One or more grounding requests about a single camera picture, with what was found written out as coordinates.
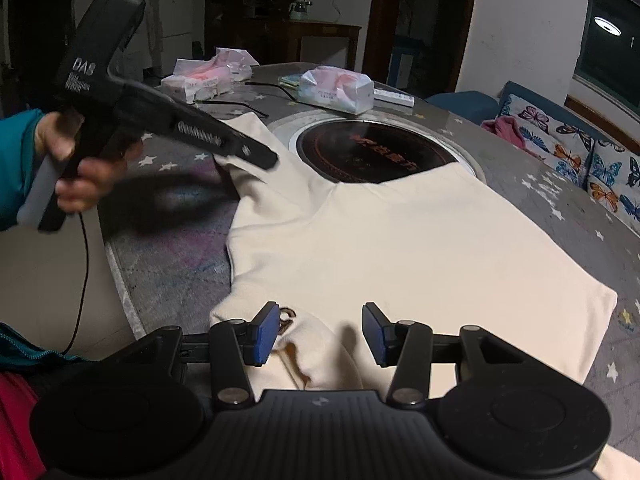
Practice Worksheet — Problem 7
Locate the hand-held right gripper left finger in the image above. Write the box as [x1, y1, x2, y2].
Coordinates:
[141, 301, 281, 408]

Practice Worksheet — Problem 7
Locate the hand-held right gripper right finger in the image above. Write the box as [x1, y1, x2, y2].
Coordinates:
[361, 301, 506, 408]

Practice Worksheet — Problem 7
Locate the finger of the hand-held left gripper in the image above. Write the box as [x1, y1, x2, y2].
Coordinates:
[144, 90, 279, 170]

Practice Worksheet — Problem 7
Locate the cream sweater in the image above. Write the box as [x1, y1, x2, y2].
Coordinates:
[209, 112, 618, 480]

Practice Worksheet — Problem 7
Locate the person's left forearm teal sleeve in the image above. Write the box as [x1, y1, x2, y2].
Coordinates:
[0, 109, 48, 233]

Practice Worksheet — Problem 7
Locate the person's left hand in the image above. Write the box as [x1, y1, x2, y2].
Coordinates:
[36, 110, 145, 216]

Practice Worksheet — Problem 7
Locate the white tissue pack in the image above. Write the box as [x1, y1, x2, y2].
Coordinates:
[160, 57, 234, 102]

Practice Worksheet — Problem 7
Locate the dark door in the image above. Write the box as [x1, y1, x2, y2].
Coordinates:
[6, 0, 77, 113]

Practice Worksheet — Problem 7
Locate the pink and white plastic bag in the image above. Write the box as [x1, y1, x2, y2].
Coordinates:
[214, 47, 260, 82]

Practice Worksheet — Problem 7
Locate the white refrigerator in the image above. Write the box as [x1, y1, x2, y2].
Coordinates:
[151, 0, 195, 77]

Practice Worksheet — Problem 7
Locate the grey star-print tablecloth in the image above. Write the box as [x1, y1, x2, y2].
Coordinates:
[97, 62, 640, 461]

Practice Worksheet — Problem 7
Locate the tissue pack in clear wrap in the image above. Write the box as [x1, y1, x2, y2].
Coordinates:
[297, 66, 376, 114]

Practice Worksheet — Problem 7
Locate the dark wooden sideboard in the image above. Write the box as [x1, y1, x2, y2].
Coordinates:
[284, 19, 362, 69]

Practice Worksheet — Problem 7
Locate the round black induction hob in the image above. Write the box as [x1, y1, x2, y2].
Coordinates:
[270, 112, 488, 186]

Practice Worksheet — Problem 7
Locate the flat white box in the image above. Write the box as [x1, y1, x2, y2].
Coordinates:
[373, 87, 417, 108]

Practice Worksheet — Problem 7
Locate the blue chair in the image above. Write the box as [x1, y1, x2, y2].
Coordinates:
[389, 46, 427, 98]

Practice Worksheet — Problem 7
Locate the person's teal jacket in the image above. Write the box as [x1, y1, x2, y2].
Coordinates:
[0, 321, 88, 371]

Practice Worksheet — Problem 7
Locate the pink cloth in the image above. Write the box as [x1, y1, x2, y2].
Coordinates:
[481, 115, 528, 150]

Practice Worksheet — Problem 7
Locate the blue sofa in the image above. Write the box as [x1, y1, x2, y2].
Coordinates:
[425, 80, 640, 196]

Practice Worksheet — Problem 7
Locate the butterfly print cushion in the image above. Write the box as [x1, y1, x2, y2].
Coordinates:
[499, 94, 597, 190]
[586, 139, 640, 235]

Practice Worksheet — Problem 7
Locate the person's red clothing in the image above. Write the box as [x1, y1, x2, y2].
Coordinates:
[0, 371, 48, 480]

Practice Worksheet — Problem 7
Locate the dark window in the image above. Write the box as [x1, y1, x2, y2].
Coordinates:
[571, 0, 640, 113]

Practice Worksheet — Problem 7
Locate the thin black cable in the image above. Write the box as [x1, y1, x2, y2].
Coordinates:
[196, 81, 302, 107]

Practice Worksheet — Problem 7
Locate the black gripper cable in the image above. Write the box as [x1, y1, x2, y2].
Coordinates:
[60, 212, 91, 353]

